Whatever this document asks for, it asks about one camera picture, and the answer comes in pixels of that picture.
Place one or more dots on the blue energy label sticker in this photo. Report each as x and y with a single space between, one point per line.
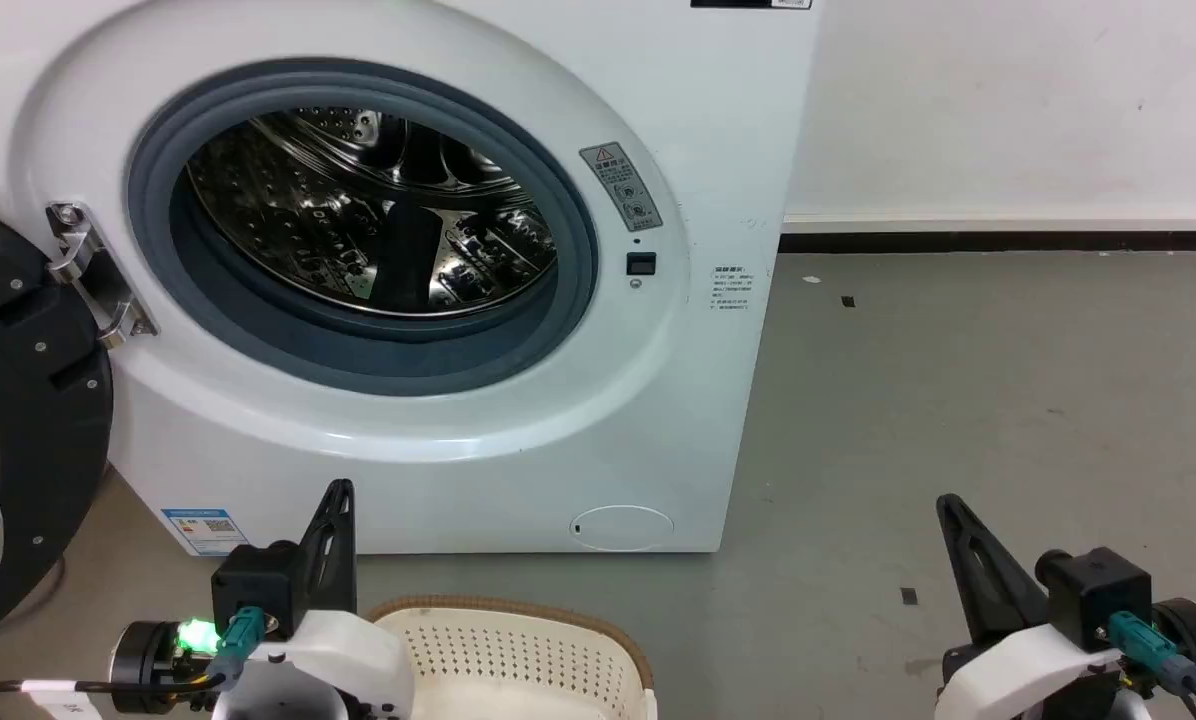
204 532

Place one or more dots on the grey rubber door gasket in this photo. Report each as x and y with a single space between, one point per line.
258 352

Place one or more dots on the grey warning label sticker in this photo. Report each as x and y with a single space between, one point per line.
622 187

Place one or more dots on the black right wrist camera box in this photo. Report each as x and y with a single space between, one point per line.
1098 595

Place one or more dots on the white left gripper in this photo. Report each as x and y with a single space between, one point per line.
343 660

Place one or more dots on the round white filter cover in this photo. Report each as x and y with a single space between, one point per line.
622 528

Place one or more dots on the black door latch slot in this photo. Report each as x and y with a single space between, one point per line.
641 264

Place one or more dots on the black baseboard strip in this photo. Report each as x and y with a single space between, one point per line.
1008 241

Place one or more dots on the metal door hinge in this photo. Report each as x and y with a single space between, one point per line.
98 280

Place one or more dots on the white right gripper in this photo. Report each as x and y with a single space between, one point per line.
1018 675

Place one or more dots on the black washing machine door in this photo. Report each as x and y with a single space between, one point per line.
43 430

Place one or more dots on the white front-load washing machine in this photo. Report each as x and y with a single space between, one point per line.
648 410

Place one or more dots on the small printed text sticker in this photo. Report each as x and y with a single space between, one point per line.
731 289

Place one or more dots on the cream perforated laundry basket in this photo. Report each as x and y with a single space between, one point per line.
518 655

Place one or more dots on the stainless steel washing machine drum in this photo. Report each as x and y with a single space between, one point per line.
303 220

